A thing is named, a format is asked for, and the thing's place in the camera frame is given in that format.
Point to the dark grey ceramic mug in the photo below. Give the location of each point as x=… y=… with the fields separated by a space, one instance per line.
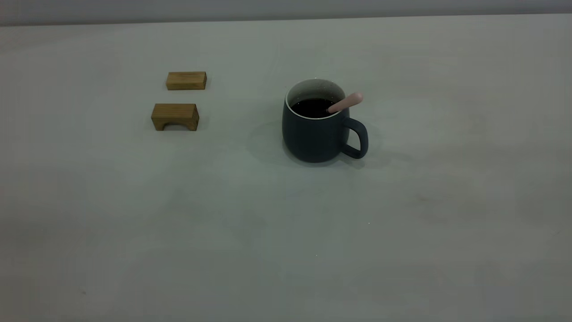
x=313 y=141

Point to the arched wooden block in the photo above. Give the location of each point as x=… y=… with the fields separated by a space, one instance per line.
x=175 y=112

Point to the flat wooden block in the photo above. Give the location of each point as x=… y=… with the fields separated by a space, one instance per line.
x=187 y=81

